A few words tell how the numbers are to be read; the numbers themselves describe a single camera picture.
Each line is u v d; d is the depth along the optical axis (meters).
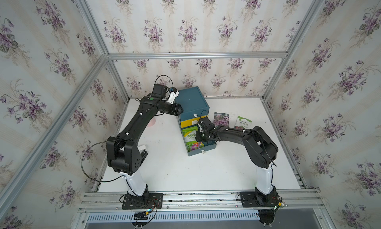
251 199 0.73
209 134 0.73
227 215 0.70
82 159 0.74
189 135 0.96
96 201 0.75
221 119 1.06
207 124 0.77
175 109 0.75
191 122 0.91
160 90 0.66
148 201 0.69
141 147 0.89
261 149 0.51
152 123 1.03
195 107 0.83
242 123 1.04
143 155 0.86
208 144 0.84
